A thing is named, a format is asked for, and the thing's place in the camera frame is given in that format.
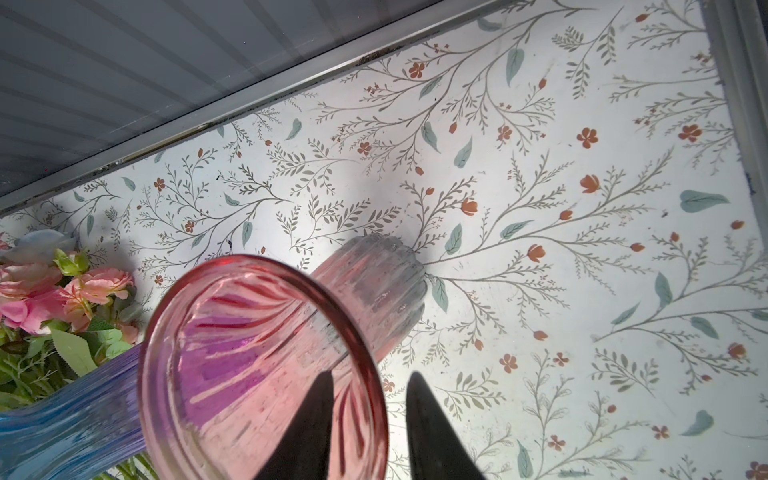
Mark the pink grey glass vase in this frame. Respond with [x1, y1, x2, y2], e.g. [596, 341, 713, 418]
[139, 234, 428, 479]

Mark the floral patterned table mat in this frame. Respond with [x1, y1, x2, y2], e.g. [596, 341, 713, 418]
[1, 1, 767, 479]

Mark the blue purple glass vase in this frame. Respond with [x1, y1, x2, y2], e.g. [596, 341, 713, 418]
[1, 346, 145, 480]

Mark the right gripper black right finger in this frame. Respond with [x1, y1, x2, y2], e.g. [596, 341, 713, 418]
[406, 372, 485, 480]

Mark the bunch of artificial flowers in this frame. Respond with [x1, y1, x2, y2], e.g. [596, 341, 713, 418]
[1, 230, 156, 479]

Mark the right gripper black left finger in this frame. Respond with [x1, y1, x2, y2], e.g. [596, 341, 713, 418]
[255, 371, 334, 480]

